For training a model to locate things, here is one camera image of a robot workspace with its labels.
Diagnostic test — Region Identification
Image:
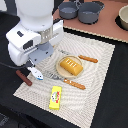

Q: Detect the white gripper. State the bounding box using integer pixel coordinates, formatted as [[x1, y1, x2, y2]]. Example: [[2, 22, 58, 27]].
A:
[[6, 21, 64, 66]]

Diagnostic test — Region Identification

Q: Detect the brown toy sausage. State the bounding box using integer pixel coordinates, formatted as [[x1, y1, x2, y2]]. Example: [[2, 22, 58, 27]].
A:
[[16, 70, 32, 86]]

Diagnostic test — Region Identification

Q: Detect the white toy fish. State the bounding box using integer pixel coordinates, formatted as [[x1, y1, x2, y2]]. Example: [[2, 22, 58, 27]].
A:
[[28, 67, 43, 80]]

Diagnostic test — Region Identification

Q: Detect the yellow toy bread loaf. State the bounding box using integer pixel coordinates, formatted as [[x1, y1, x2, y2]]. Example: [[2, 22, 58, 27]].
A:
[[60, 58, 83, 76]]

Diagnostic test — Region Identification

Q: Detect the yellow butter box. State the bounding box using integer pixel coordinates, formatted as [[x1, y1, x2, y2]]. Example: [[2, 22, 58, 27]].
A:
[[49, 86, 62, 110]]

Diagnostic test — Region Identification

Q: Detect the grey pot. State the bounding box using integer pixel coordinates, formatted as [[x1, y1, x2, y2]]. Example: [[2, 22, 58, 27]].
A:
[[58, 0, 80, 19], [78, 1, 105, 24]]

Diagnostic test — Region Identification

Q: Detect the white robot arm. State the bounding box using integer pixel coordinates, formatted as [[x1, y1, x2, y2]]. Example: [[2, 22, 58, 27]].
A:
[[6, 0, 64, 66]]

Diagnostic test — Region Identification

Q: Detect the beige round plate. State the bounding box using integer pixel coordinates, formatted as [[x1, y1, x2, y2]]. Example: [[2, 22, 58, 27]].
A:
[[56, 55, 83, 79]]

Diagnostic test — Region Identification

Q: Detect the grey pot on stove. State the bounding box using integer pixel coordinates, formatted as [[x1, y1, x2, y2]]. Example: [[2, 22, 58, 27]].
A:
[[58, 0, 80, 19]]

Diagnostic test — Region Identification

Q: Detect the white woven placemat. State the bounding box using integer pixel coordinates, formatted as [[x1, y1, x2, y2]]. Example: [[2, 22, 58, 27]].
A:
[[14, 33, 115, 128]]

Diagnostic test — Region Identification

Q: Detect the pink toy stove board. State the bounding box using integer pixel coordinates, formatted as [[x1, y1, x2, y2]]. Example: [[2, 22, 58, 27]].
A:
[[52, 0, 128, 43]]

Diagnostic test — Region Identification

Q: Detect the beige bowl on stove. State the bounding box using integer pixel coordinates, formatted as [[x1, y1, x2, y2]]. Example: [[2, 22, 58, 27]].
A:
[[119, 5, 128, 30]]

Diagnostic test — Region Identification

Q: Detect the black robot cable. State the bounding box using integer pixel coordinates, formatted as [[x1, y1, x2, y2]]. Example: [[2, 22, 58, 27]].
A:
[[0, 60, 26, 71]]

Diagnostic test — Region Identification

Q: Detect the fork with orange handle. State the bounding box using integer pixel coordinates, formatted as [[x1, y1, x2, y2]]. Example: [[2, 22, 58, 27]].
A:
[[44, 71, 85, 90]]

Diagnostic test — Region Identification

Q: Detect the knife with orange handle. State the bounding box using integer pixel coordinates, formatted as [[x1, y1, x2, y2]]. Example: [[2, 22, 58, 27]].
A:
[[58, 49, 98, 63]]

